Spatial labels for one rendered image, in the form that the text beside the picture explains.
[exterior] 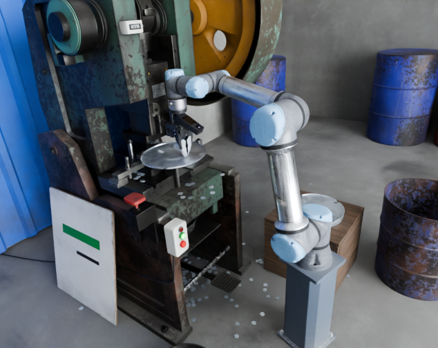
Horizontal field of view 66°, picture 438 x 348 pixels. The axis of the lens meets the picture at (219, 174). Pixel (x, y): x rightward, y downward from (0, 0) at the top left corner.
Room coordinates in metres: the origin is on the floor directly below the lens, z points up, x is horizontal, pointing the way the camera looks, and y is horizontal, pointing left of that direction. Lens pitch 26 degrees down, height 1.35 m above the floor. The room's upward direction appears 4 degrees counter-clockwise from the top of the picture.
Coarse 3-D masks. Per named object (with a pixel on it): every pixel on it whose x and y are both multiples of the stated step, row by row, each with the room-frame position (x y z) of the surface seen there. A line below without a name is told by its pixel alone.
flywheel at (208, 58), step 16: (192, 0) 1.71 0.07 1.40; (208, 0) 1.70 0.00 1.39; (224, 0) 1.65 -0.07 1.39; (240, 0) 1.60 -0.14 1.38; (256, 0) 1.53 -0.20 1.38; (208, 16) 1.70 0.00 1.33; (224, 16) 1.65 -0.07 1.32; (240, 16) 1.60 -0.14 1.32; (256, 16) 1.52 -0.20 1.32; (192, 32) 1.72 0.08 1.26; (208, 32) 1.71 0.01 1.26; (224, 32) 1.65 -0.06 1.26; (240, 32) 1.60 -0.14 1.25; (256, 32) 1.53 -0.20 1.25; (208, 48) 1.71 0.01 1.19; (224, 48) 1.66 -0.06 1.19; (240, 48) 1.56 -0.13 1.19; (208, 64) 1.72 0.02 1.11; (224, 64) 1.66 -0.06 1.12; (240, 64) 1.56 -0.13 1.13
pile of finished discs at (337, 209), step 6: (306, 198) 1.61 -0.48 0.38; (312, 198) 1.61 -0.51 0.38; (318, 198) 1.60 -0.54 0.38; (324, 198) 1.60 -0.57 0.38; (330, 198) 1.60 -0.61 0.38; (324, 204) 1.53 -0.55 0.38; (330, 204) 1.53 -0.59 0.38; (336, 204) 1.53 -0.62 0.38; (330, 210) 1.48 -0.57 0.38; (336, 210) 1.48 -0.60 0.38; (342, 210) 1.47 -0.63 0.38; (336, 216) 1.42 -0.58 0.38; (342, 216) 1.41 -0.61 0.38; (336, 222) 1.39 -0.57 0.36
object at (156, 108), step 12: (156, 72) 1.42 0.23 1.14; (156, 84) 1.41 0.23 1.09; (156, 96) 1.40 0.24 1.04; (156, 108) 1.37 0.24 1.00; (132, 120) 1.42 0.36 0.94; (144, 120) 1.37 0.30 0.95; (156, 120) 1.37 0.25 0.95; (168, 120) 1.40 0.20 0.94; (144, 132) 1.38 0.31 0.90; (156, 132) 1.37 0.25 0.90
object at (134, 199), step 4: (128, 196) 1.07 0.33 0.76; (132, 196) 1.07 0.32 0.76; (136, 196) 1.07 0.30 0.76; (140, 196) 1.07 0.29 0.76; (144, 196) 1.07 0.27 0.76; (124, 200) 1.05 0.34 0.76; (128, 200) 1.04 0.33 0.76; (132, 200) 1.04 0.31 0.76; (136, 200) 1.04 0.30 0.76; (140, 200) 1.04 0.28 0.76; (132, 204) 1.03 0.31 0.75; (136, 204) 1.03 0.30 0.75; (136, 208) 1.06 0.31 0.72
